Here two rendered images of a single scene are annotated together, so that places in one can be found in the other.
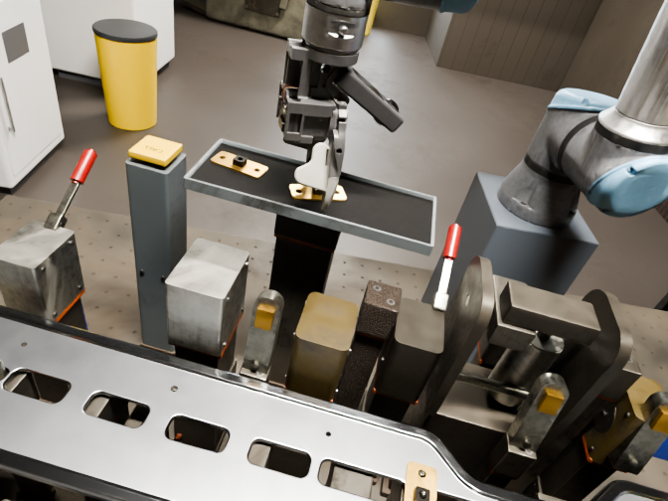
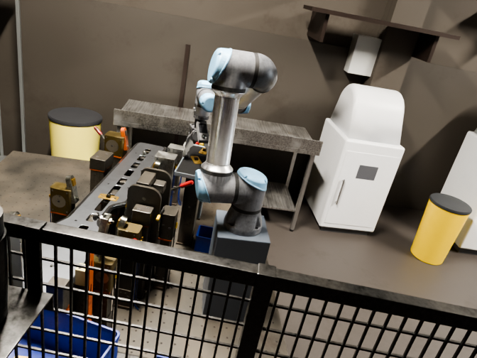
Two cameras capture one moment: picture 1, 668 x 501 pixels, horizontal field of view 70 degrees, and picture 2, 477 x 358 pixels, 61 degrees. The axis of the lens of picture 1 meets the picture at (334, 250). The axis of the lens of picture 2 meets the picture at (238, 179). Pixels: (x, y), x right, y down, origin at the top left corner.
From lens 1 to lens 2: 192 cm
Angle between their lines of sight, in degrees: 73
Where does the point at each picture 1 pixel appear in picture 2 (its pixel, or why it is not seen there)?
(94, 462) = (122, 163)
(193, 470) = (119, 172)
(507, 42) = not seen: outside the picture
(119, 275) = (221, 205)
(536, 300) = (147, 175)
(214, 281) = (160, 155)
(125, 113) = (417, 244)
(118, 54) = (430, 210)
